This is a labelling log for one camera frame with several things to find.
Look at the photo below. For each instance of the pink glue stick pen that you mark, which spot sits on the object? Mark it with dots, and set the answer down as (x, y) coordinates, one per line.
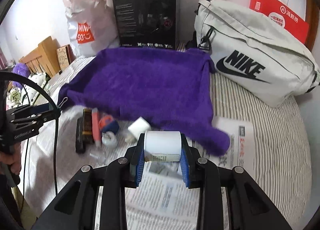
(95, 127)

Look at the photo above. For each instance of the white Miniso plastic bag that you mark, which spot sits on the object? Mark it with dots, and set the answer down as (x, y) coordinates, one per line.
(91, 26)

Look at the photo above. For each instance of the pink blue Vaseline jar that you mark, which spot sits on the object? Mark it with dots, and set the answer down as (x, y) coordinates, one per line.
(108, 124)

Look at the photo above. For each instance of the wooden headboard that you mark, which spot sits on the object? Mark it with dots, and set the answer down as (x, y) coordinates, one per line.
(43, 59)

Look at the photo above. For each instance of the striped bed sheet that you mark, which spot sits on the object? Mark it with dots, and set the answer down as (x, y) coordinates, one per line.
(280, 160)

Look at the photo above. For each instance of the purple fleece towel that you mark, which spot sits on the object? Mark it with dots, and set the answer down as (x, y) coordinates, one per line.
(169, 89)

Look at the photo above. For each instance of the white Nike bag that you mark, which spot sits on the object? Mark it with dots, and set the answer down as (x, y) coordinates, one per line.
(252, 50)

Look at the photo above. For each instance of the green binder clip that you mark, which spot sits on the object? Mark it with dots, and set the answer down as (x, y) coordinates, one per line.
(62, 102)

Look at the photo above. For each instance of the red paper shopping bag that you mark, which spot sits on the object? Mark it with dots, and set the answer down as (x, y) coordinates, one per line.
(279, 12)

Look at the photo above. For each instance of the purple plush toy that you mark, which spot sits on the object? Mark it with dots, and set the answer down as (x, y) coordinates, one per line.
(22, 70)

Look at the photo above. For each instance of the clear plastic wrapper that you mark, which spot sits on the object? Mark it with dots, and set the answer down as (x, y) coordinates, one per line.
(98, 155)

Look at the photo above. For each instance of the white USB adapter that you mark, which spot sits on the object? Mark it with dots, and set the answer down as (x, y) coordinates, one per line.
(108, 139)

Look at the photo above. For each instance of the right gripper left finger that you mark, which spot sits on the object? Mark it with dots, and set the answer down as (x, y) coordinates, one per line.
(74, 207)

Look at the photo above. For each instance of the brown patterned book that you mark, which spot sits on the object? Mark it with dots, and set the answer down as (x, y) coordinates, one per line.
(65, 56)

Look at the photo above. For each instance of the black Horizon lighter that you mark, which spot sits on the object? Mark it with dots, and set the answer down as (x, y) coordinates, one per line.
(80, 146)

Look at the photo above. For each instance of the black Hecate headphone box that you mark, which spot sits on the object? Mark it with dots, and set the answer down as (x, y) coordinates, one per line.
(147, 23)

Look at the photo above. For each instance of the white charger plug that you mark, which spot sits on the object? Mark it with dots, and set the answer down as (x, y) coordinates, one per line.
(135, 129)

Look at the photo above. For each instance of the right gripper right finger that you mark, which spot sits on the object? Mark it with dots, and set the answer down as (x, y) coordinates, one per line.
(248, 205)

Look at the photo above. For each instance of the newspaper sheet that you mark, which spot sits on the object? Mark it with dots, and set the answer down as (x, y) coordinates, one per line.
(162, 200)

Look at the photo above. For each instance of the left hand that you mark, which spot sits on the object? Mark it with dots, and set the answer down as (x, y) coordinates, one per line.
(14, 160)

